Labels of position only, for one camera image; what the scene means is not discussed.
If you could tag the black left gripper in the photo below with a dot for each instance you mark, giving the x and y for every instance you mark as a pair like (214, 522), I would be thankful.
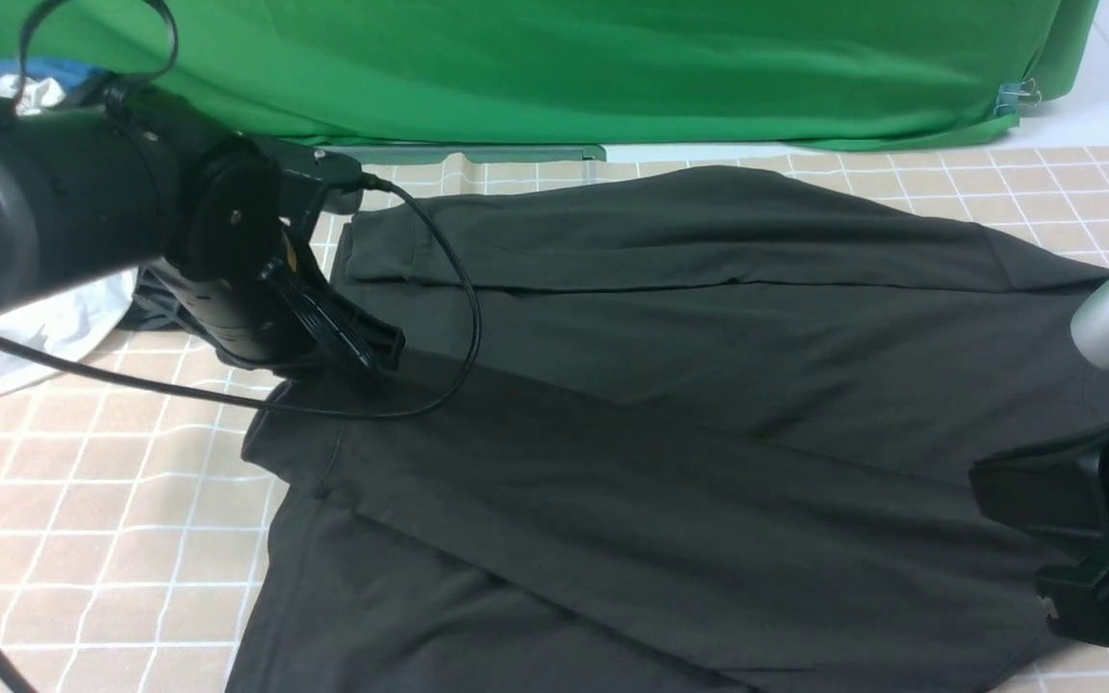
(256, 294)

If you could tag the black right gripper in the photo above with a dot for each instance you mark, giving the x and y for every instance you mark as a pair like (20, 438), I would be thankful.
(1058, 493)

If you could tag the dark gray long-sleeve shirt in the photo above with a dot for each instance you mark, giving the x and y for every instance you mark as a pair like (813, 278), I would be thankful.
(716, 440)

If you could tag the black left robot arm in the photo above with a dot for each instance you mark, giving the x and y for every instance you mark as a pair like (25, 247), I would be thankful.
(135, 177)

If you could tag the white crumpled shirt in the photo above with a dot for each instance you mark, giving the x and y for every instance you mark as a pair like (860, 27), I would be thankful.
(68, 325)

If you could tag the dark gray crumpled garment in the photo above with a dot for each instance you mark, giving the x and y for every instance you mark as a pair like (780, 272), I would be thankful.
(153, 307)

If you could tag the green backdrop cloth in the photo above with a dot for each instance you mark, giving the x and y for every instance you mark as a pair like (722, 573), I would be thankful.
(846, 76)

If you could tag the beige checkered tablecloth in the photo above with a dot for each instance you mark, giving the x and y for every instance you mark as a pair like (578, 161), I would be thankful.
(132, 538)

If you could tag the blue crumpled garment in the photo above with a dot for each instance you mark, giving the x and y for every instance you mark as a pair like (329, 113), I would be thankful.
(47, 74)

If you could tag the binder clip on backdrop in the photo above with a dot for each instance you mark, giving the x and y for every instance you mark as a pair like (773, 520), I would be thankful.
(1014, 97)

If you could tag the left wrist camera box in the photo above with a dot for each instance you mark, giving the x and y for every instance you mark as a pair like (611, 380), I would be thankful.
(312, 182)

